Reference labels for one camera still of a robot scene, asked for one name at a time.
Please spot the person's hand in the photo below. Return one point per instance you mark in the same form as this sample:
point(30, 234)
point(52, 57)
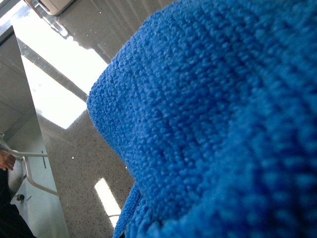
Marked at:
point(7, 161)

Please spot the blue microfiber towel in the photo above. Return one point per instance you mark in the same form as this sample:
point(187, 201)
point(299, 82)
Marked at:
point(212, 106)

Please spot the white metal tube frame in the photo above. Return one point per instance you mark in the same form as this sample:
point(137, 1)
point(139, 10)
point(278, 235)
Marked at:
point(25, 158)

